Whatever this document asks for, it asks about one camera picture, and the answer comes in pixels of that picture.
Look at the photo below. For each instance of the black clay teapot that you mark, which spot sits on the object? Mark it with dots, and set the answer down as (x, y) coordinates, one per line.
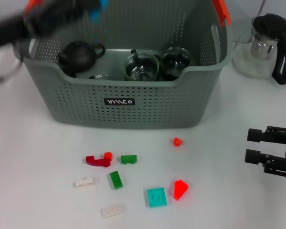
(78, 56)

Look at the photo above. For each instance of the blue square plate brick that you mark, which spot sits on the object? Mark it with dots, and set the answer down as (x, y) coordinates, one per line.
(97, 10)

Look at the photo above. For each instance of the grey perforated storage bin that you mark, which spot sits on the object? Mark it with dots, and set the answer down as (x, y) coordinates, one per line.
(133, 112)

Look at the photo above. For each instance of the white long brick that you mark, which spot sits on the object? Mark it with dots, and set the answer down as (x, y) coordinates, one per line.
(84, 183)

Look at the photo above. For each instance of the green long brick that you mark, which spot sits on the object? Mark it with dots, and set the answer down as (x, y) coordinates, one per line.
(116, 180)

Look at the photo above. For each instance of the small orange-red stud brick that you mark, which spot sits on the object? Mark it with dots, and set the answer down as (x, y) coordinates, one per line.
(107, 155)

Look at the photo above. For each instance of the orange-red slope brick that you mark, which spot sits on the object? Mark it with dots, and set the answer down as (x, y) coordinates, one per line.
(180, 189)

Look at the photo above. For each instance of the dark red arch brick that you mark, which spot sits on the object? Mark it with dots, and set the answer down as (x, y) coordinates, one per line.
(95, 162)

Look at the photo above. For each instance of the white flat plate brick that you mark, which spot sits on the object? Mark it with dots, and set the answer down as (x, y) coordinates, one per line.
(112, 210)

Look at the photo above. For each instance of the small black clay cup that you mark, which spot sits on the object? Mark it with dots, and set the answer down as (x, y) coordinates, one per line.
(69, 71)

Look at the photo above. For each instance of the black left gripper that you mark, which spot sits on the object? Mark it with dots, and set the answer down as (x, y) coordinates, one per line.
(38, 21)

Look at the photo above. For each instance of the glass teapot black lid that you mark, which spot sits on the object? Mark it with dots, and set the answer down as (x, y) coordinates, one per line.
(262, 47)

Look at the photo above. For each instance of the small orange-red rounded brick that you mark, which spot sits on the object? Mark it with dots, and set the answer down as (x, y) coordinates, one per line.
(177, 142)

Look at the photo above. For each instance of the green notched brick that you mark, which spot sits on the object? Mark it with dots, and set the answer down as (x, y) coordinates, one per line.
(128, 159)

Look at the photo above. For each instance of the teal square plate brick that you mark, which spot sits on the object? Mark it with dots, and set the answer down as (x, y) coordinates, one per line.
(156, 197)

